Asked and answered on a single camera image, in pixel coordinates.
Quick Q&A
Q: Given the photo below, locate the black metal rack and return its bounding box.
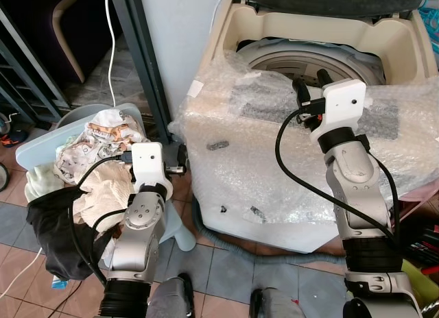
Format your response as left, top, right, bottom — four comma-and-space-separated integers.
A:
0, 8, 71, 128

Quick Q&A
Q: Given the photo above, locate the light blue laundry basket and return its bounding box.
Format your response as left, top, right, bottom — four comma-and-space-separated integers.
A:
15, 103, 197, 254

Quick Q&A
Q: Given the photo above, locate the turquoise clothes hangers bunch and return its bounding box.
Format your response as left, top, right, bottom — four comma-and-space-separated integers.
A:
418, 5, 439, 57

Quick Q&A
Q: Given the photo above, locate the pink plastic basin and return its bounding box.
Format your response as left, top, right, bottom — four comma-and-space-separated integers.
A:
396, 180, 439, 224

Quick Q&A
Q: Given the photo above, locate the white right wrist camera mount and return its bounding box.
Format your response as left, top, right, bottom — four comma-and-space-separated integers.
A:
309, 79, 368, 143

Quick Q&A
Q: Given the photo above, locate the grey left robot leg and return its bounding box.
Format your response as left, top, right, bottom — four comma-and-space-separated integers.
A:
147, 273, 197, 318

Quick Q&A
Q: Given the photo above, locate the dark metal door frame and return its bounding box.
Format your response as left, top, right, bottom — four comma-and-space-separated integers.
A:
110, 0, 174, 145

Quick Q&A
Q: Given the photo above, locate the white patterned cloth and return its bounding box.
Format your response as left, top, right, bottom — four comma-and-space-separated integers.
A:
55, 108, 149, 187

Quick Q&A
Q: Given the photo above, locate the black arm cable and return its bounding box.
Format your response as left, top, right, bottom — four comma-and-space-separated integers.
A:
274, 107, 403, 256
68, 151, 135, 286

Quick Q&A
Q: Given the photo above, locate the white hanging cable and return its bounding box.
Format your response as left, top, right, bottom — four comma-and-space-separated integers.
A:
105, 0, 119, 106

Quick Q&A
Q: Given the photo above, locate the grey right robot leg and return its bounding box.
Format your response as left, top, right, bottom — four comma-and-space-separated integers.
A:
250, 287, 307, 318

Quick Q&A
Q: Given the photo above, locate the lime green plastic bin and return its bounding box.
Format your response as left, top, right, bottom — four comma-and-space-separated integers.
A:
401, 259, 439, 318

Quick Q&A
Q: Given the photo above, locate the dark chair with beige frame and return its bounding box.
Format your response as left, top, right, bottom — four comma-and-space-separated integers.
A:
21, 0, 121, 84

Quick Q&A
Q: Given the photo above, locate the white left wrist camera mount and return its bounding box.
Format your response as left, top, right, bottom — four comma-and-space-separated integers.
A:
130, 142, 167, 190

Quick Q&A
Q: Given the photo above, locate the white floor cable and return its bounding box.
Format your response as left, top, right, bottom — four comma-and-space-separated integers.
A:
0, 248, 43, 299

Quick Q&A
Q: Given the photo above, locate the grey robot leg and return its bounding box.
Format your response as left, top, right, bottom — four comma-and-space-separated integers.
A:
147, 273, 197, 318
250, 287, 307, 318

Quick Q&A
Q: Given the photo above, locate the black garment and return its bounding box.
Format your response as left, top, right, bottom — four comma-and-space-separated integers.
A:
27, 184, 116, 282

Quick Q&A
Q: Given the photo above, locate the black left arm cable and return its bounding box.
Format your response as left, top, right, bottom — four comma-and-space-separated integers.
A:
68, 151, 135, 286

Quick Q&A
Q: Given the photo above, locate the clear bubble wrap sheet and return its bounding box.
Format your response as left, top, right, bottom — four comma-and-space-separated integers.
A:
169, 49, 439, 227

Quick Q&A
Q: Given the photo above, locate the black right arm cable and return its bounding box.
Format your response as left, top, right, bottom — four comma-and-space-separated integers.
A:
274, 107, 403, 256

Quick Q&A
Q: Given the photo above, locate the black and red crate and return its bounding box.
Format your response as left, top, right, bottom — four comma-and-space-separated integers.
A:
403, 214, 439, 267

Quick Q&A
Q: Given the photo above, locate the cream towel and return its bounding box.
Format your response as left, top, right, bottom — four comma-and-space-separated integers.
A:
71, 170, 136, 234

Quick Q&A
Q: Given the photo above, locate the cream top-load washing machine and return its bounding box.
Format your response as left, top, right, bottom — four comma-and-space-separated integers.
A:
184, 0, 439, 254

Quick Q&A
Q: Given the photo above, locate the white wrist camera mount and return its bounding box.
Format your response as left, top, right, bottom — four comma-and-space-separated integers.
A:
130, 142, 167, 190
309, 79, 368, 143

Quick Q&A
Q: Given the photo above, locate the pale green cloth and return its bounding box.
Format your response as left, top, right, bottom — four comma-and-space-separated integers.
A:
25, 162, 67, 203

